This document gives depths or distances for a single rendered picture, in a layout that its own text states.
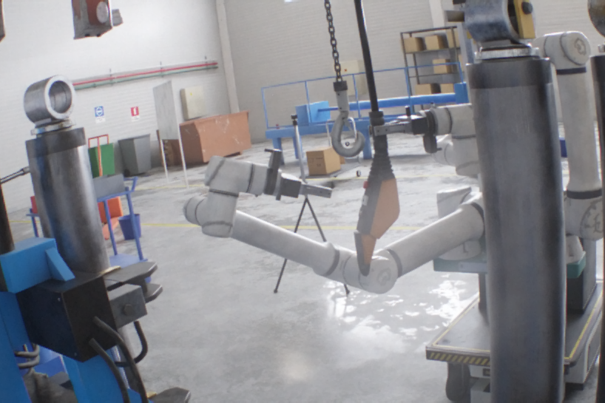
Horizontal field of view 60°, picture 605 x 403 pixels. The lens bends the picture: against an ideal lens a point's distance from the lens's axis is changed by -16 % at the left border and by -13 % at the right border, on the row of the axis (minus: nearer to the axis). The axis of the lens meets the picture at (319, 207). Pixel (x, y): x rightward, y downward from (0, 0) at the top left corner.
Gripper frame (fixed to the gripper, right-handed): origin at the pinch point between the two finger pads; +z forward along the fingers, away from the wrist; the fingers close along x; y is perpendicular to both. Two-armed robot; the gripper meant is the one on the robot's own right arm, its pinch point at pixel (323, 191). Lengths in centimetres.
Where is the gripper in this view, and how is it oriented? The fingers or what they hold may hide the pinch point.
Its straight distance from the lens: 172.1
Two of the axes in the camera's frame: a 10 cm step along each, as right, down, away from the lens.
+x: 2.1, 1.7, -9.6
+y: -2.1, 9.7, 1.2
